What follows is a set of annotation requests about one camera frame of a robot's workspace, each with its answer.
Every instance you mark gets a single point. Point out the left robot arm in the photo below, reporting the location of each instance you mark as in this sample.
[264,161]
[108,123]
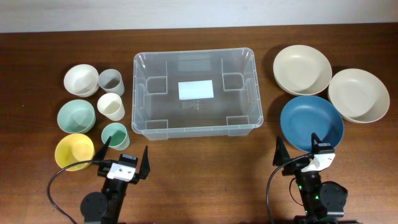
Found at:
[105,206]

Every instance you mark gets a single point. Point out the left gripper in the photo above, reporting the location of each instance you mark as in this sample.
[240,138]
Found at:
[144,168]

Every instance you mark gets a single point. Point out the mint green small bowl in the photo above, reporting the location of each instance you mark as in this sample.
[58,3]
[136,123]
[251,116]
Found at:
[76,116]

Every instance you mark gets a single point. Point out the clear plastic storage bin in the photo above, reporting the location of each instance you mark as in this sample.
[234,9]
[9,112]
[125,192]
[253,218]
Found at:
[235,109]

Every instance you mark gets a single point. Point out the grey cup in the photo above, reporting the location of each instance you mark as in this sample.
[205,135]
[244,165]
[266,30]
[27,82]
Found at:
[111,81]

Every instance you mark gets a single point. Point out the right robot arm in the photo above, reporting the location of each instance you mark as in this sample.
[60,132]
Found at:
[323,202]

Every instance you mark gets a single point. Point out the mint green cup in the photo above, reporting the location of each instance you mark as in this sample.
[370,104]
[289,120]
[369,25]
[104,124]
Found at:
[119,136]

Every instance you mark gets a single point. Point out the white small bowl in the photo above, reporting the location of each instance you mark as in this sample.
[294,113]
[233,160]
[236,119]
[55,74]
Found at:
[82,80]

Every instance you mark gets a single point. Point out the cream cup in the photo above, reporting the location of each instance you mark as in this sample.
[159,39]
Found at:
[111,106]

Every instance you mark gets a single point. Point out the yellow small bowl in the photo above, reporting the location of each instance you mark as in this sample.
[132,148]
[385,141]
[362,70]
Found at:
[74,148]

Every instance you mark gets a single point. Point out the beige bowl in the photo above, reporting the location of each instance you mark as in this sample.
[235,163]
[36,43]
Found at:
[302,70]
[359,96]

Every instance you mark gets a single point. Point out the blue plate bowl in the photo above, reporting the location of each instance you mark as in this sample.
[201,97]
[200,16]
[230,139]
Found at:
[304,115]

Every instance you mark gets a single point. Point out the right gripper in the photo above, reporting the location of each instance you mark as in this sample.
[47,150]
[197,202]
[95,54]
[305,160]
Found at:
[280,149]

